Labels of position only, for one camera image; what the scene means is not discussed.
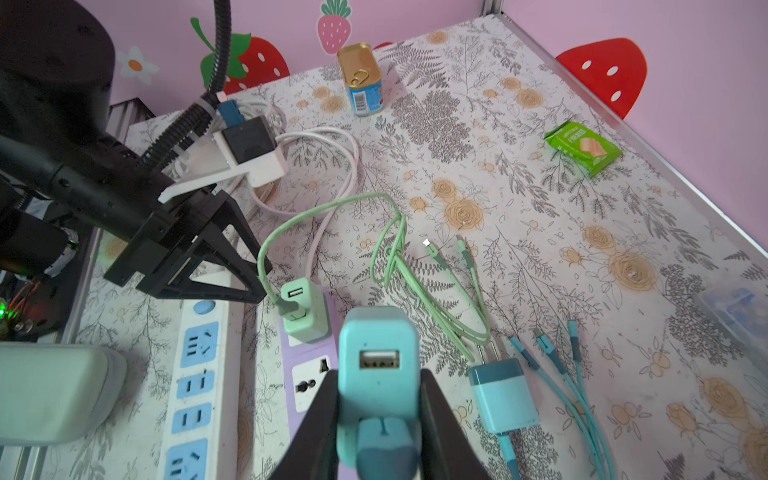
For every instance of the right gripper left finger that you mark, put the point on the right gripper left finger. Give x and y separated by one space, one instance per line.
312 454

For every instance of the small clear packet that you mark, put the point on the small clear packet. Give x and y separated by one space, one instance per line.
740 308

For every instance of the white blue power strip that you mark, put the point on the white blue power strip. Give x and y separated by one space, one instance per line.
200 437

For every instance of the green snack packet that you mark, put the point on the green snack packet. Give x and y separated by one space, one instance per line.
586 148

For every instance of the teal charger plug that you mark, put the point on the teal charger plug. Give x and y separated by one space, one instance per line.
504 399
378 428

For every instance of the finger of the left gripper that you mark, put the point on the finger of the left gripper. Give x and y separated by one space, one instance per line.
206 268
228 241

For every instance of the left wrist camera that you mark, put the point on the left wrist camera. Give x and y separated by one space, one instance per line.
248 149

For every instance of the green charger plug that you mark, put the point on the green charger plug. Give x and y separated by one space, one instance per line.
304 311

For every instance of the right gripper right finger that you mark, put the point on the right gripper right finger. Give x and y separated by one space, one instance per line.
446 452

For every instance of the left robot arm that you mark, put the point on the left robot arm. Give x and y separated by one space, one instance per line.
57 64

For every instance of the purple power strip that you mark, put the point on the purple power strip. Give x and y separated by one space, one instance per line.
305 367

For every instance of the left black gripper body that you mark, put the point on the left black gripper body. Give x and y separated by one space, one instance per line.
99 182

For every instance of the pale green oblong case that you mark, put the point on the pale green oblong case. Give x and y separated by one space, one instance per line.
56 393

